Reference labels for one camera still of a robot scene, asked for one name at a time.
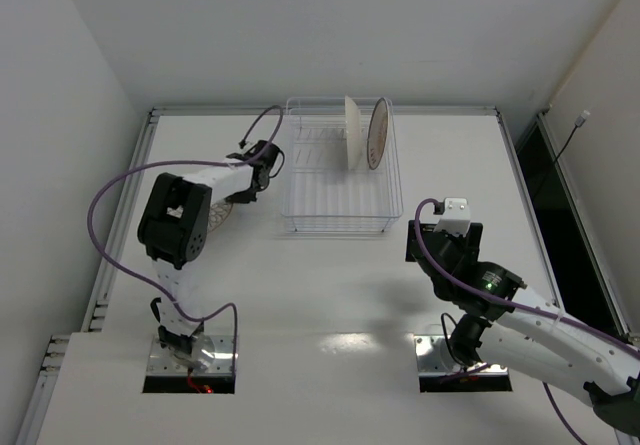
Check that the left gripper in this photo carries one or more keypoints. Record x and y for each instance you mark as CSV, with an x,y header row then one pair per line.
x,y
244,196

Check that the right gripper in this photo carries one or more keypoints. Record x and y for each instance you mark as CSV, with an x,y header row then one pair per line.
x,y
414,241

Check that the small floral plate orange rim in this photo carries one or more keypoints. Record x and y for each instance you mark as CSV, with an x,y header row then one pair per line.
x,y
219,212

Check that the large floral plate orange rim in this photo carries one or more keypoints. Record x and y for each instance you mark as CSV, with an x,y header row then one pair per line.
x,y
353,132

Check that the white plate orange sunburst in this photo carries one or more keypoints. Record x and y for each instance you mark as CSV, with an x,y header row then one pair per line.
x,y
377,133

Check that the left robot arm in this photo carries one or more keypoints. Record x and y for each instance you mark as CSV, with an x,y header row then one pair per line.
x,y
173,230

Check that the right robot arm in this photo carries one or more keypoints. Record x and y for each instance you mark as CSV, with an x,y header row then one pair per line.
x,y
506,322

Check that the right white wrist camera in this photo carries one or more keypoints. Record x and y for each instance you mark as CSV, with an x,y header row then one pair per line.
x,y
454,217

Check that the white wire dish rack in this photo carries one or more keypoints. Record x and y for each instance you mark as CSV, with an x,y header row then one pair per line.
x,y
321,195

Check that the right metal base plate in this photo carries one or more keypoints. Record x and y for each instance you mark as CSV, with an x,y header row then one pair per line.
x,y
434,360

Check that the metal base plate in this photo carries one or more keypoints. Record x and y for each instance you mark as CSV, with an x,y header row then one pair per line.
x,y
220,355
434,360

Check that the black wall cable white plug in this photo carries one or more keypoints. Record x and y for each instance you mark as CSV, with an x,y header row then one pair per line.
x,y
579,122

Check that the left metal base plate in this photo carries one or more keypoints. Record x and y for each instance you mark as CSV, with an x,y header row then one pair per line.
x,y
220,355

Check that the aluminium table frame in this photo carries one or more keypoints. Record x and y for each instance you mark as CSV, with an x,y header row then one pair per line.
x,y
322,324

